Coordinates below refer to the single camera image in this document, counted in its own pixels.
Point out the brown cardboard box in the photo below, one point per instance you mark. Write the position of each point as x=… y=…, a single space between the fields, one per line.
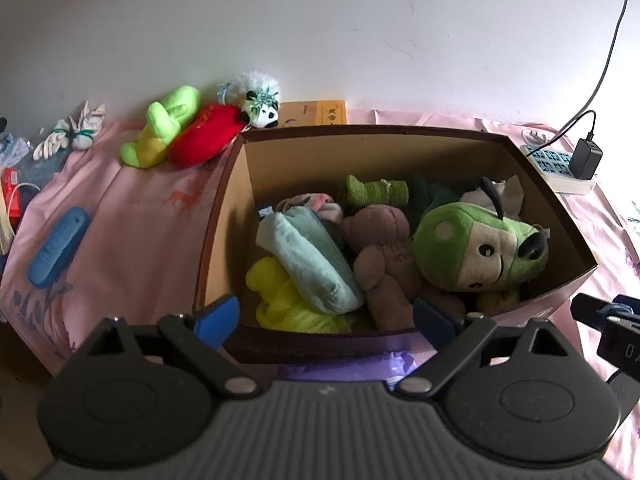
x=350 y=155

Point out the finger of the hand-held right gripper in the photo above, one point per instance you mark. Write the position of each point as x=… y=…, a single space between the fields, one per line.
x=587 y=310

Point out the pink grey sock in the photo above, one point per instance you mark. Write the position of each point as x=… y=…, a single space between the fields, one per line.
x=315 y=203

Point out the black charger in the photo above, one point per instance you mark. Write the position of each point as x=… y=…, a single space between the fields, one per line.
x=586 y=159

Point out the blue remote control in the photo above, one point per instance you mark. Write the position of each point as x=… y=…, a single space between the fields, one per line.
x=57 y=247

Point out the white tied gloves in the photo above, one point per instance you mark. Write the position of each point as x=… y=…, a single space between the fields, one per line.
x=75 y=132

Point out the dark green cloth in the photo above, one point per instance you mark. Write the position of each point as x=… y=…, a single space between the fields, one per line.
x=430 y=195

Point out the brown teddy bear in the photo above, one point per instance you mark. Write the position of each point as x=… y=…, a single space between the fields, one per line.
x=385 y=260

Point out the white power strip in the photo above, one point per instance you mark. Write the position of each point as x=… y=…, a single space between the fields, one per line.
x=550 y=165

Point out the purple plastic packet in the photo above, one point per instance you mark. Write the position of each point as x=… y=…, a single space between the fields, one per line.
x=350 y=365

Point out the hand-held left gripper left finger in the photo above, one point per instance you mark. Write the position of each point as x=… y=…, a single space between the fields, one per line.
x=217 y=317

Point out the red plush toy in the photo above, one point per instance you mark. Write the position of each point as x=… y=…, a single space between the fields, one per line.
x=205 y=137

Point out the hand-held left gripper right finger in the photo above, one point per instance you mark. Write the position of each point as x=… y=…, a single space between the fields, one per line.
x=435 y=321

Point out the clear plastic bag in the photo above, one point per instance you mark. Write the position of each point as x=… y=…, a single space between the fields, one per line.
x=12 y=147

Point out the yellow soft toy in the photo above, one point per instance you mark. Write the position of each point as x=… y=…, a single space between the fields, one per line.
x=497 y=300

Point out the yellow fluffy cloth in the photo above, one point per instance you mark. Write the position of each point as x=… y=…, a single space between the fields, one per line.
x=280 y=305

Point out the red packet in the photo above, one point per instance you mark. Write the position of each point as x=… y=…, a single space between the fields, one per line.
x=11 y=195

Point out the green dog plush toy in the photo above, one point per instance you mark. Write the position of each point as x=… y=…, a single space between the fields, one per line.
x=450 y=250

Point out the small tan cardboard box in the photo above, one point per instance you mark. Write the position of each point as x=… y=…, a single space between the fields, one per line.
x=310 y=112

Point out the small panda plush toy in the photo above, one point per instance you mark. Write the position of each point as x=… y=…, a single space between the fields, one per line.
x=262 y=110

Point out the lime green plush toy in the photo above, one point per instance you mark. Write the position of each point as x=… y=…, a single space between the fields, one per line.
x=160 y=130

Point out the light green cloth pouch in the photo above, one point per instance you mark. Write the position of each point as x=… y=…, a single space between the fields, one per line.
x=310 y=260

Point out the green knitted sock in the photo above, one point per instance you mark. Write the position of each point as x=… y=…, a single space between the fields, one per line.
x=375 y=191

